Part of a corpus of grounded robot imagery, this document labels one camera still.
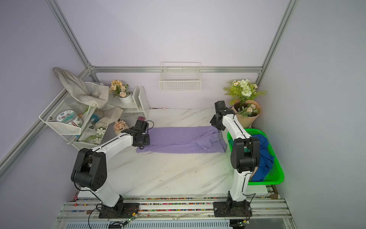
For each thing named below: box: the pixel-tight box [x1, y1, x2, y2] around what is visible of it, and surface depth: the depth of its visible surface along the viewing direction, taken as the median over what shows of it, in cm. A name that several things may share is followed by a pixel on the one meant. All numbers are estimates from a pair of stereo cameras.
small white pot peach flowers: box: [109, 80, 133, 105], surface depth 98 cm
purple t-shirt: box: [136, 125, 228, 154], surface depth 99 cm
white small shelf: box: [106, 85, 150, 120], surface depth 104 cm
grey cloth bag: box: [52, 67, 110, 109], surface depth 75 cm
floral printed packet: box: [78, 123, 107, 146], surface depth 87 cm
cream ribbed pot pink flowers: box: [113, 120, 130, 136], surface depth 99 cm
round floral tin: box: [56, 109, 77, 124], surface depth 67 cm
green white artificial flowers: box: [223, 78, 267, 119], surface depth 91 cm
